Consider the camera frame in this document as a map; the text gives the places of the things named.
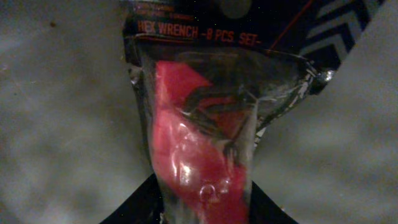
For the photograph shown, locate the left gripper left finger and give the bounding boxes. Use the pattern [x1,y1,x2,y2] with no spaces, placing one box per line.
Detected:
[99,174,164,224]

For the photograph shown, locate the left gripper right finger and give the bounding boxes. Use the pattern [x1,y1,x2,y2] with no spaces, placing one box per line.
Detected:
[249,181,299,224]

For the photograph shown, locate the dark red snack packet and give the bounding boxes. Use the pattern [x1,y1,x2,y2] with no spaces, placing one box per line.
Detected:
[120,0,382,223]

